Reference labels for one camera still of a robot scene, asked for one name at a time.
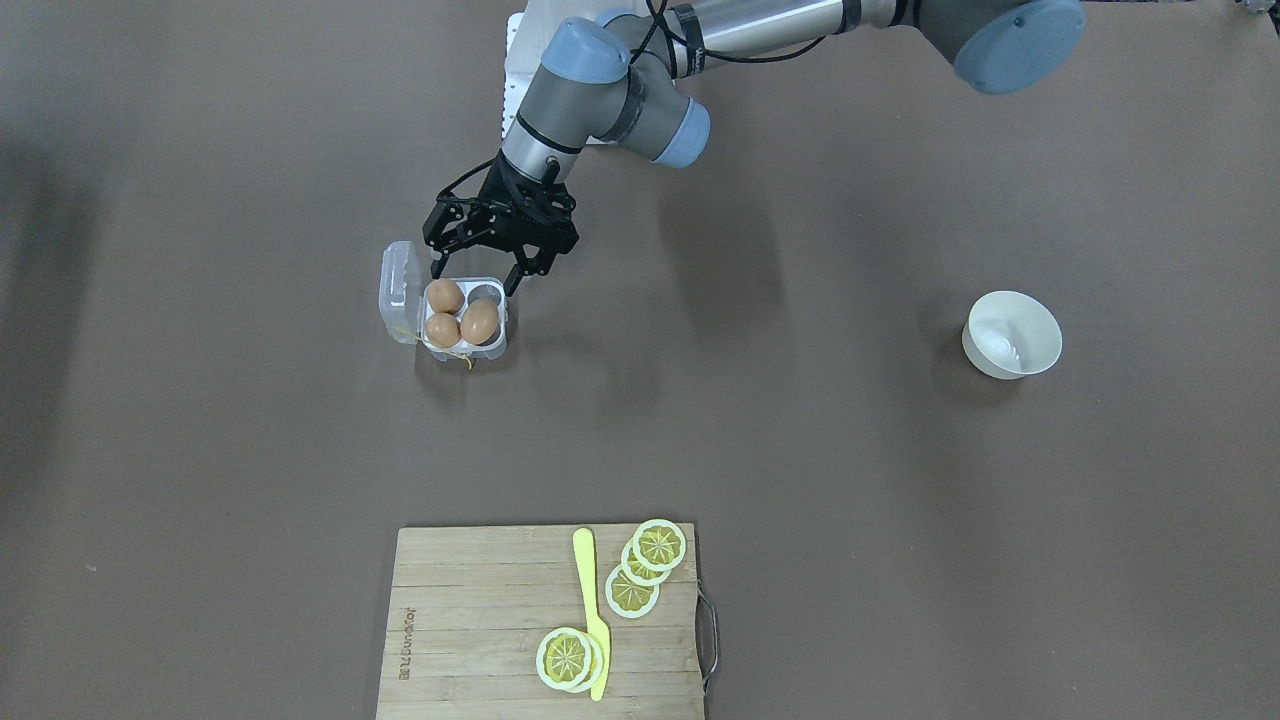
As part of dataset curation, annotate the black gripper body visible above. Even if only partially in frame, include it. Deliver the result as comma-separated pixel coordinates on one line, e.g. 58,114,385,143
422,154,579,258

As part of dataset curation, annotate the clear plastic egg box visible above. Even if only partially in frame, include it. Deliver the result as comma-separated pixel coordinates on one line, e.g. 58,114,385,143
378,241,509,365

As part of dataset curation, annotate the brown egg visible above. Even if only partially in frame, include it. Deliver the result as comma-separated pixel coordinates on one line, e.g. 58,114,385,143
460,299,500,347
422,313,462,350
425,278,465,315

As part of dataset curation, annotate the white ceramic bowl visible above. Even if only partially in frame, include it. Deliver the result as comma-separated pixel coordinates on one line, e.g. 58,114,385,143
961,290,1062,380

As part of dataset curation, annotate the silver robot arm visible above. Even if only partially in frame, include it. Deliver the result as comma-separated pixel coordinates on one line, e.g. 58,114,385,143
419,1,1085,296

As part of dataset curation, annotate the brown egg in box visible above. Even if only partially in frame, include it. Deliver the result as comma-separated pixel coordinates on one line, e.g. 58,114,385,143
425,278,465,315
422,313,462,350

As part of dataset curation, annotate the yellow toy knife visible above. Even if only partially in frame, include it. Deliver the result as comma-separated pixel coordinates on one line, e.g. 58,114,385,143
572,527,612,702

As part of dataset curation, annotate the yellow lemon slices row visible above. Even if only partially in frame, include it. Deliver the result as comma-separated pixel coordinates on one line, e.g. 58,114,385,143
604,518,689,619

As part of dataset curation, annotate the wooden cutting board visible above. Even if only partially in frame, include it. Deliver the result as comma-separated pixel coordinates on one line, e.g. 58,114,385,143
376,521,718,719

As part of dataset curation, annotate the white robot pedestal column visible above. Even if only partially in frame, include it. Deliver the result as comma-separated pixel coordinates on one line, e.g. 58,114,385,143
500,1,564,140

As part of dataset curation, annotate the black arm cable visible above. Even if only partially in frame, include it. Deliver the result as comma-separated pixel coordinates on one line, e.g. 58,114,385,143
640,0,831,65

